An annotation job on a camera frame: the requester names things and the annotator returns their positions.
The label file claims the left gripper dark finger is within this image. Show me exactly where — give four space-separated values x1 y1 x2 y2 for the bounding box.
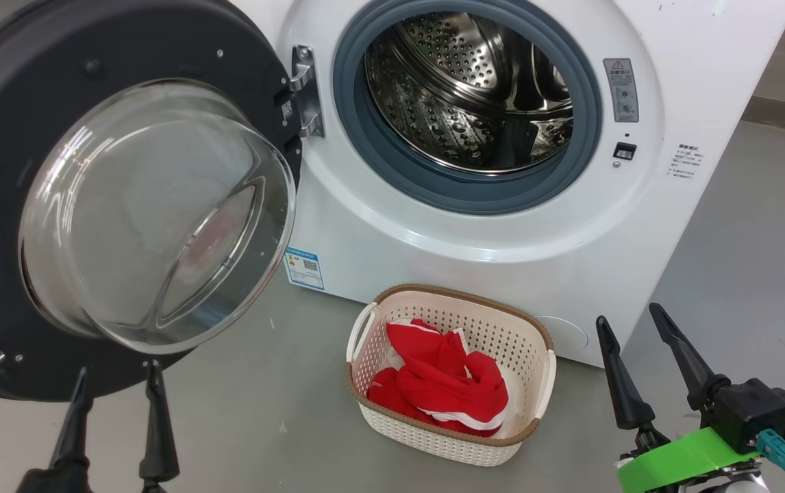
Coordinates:
49 366 95 493
139 359 181 493

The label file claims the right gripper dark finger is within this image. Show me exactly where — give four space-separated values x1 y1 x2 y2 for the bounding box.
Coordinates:
596 316 669 449
649 303 732 412

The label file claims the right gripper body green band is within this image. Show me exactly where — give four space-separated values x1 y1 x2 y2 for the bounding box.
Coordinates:
615 426 764 493

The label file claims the red garment with white trim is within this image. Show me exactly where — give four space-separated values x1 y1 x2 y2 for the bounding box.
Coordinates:
367 318 511 439

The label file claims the black round washing machine door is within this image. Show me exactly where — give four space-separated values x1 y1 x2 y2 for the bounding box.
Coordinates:
0 0 304 403

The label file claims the cream perforated laundry basket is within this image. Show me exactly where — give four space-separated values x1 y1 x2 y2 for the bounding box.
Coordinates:
345 284 558 468

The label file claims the white washing machine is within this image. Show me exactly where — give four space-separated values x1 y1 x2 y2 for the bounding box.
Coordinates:
228 0 785 368

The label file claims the steel washing machine drum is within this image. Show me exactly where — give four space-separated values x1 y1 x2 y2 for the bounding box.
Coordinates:
365 12 575 175

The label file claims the metal door hinge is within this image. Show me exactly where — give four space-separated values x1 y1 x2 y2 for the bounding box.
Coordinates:
288 45 325 138

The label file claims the grey rubber door gasket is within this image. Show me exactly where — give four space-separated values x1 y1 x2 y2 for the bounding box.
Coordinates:
332 0 603 216

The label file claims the round white filter cover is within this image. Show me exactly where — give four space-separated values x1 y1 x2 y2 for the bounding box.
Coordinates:
535 315 590 358

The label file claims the blue energy label sticker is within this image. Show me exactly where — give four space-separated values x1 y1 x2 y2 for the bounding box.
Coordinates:
284 246 325 291

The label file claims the grey warning sticker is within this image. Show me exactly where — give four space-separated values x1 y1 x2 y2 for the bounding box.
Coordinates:
603 58 640 123

